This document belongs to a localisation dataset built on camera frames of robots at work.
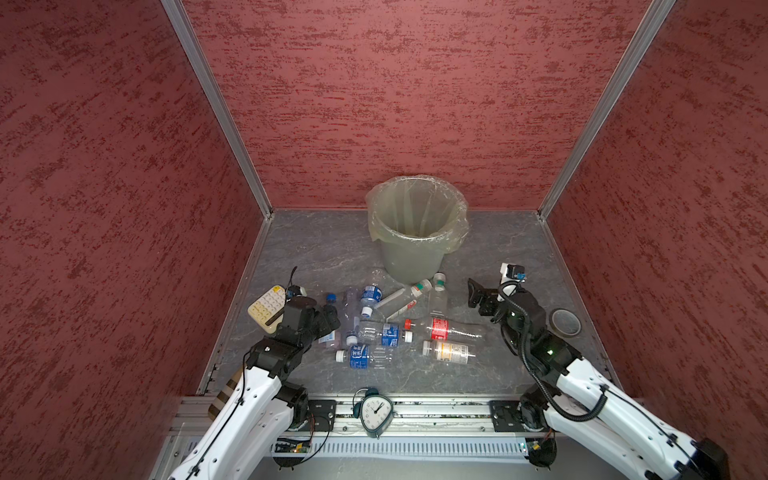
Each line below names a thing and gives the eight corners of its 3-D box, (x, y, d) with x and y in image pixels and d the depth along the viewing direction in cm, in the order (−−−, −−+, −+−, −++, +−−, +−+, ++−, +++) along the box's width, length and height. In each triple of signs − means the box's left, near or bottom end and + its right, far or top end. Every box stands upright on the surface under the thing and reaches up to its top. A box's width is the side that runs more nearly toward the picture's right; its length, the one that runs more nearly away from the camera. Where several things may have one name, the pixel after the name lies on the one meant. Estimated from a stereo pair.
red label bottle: (405, 343, 88) (405, 336, 83) (404, 324, 92) (405, 317, 87) (479, 344, 88) (484, 337, 84) (475, 325, 92) (480, 317, 88)
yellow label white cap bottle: (420, 359, 85) (422, 353, 81) (422, 344, 88) (423, 337, 84) (470, 369, 83) (474, 363, 79) (470, 352, 86) (474, 346, 82)
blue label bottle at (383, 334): (347, 347, 85) (345, 342, 82) (349, 327, 89) (348, 322, 86) (414, 347, 85) (415, 343, 82) (413, 327, 89) (414, 322, 86)
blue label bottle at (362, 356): (337, 371, 83) (334, 364, 78) (339, 351, 87) (336, 343, 82) (393, 371, 83) (393, 365, 78) (393, 351, 87) (393, 343, 82)
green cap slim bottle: (385, 320, 91) (385, 316, 89) (421, 280, 100) (422, 276, 98) (396, 329, 89) (396, 325, 87) (431, 287, 98) (432, 283, 96)
